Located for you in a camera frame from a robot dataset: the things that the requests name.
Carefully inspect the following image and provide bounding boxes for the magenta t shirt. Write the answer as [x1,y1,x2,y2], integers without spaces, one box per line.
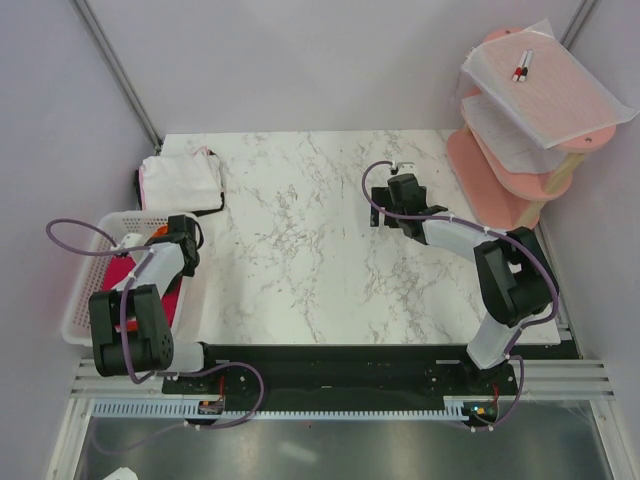
[100,257,182,332]

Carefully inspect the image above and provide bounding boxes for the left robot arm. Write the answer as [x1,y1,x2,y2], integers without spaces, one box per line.
[88,215,220,393]

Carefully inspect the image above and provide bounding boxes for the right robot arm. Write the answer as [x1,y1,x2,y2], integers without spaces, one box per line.
[362,174,559,394]

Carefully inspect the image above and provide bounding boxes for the orange t shirt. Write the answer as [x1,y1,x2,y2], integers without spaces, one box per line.
[152,225,168,238]

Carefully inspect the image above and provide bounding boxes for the folded white t shirt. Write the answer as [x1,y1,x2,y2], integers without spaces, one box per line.
[139,146,223,212]

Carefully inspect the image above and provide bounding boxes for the pink tiered shelf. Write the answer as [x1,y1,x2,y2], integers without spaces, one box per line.
[447,29,617,229]

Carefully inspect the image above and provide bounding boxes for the paper sheets on shelf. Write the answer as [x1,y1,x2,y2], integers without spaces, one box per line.
[461,94,565,174]

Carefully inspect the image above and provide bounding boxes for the white plastic basket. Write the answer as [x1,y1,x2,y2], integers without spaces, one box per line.
[62,210,191,347]

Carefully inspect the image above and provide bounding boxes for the red capped marker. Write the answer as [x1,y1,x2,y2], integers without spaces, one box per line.
[512,50,529,82]

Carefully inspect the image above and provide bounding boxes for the black capped marker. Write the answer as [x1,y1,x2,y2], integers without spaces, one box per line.
[518,49,533,82]

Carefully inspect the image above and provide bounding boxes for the white foam sheet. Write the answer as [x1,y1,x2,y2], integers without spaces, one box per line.
[461,19,639,149]

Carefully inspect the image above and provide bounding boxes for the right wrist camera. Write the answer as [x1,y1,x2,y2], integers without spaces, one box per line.
[390,161,416,175]

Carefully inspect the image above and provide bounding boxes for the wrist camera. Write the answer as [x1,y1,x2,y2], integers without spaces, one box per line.
[116,233,144,250]
[390,161,416,175]

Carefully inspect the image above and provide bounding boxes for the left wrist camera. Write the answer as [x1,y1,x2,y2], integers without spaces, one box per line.
[116,233,144,250]

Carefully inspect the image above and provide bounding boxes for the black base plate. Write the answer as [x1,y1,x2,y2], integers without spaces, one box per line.
[160,343,519,401]

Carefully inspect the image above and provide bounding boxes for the white cable duct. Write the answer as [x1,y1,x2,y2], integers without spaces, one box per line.
[92,397,476,419]

